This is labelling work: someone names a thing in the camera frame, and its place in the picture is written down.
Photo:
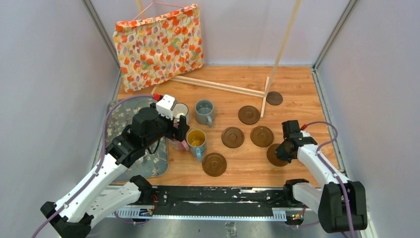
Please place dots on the pink mug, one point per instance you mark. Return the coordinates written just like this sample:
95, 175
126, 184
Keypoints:
179, 145

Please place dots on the floral grey tray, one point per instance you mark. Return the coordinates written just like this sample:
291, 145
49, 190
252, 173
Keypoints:
151, 165

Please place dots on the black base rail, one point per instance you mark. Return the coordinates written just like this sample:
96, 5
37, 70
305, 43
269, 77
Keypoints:
214, 203

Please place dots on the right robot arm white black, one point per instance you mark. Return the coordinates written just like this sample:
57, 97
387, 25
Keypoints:
341, 203

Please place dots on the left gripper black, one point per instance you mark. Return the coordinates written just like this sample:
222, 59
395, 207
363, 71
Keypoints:
179, 132

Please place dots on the white grey mug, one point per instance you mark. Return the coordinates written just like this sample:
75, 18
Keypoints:
179, 110

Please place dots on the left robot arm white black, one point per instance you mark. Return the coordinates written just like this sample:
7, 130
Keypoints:
74, 215

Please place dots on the blue mug yellow inside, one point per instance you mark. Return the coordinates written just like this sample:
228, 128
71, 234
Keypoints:
196, 139

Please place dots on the floral orange fabric bag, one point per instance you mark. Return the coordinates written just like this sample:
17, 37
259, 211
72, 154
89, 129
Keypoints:
153, 50

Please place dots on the small dark brown coaster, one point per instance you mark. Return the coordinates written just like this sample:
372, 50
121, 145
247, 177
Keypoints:
274, 98

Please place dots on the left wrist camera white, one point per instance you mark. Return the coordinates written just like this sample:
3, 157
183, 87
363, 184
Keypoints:
165, 106

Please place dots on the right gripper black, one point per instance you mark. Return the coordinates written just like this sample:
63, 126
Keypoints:
280, 153

